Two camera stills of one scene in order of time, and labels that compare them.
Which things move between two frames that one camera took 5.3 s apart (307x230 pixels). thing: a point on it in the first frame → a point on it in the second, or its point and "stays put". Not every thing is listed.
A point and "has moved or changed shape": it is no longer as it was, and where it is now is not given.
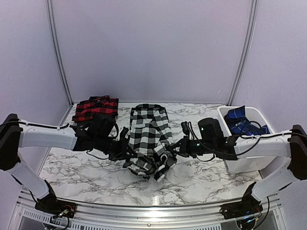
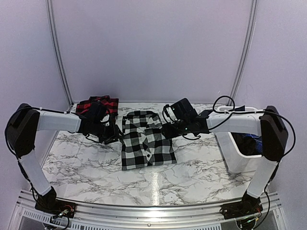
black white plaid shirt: x=150 y=135 has moved or changed shape
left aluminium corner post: x=50 y=7 stays put
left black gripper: x=121 y=154 → x=113 y=134
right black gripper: x=184 y=146 → x=169 y=133
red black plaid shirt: x=87 y=109 stays put
